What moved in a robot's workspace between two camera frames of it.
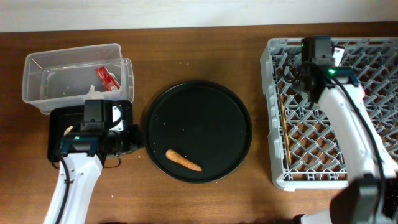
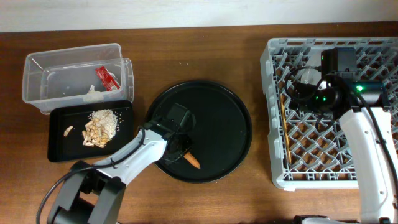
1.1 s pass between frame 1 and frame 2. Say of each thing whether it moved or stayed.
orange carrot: moved
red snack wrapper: stayed
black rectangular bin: stayed
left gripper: moved
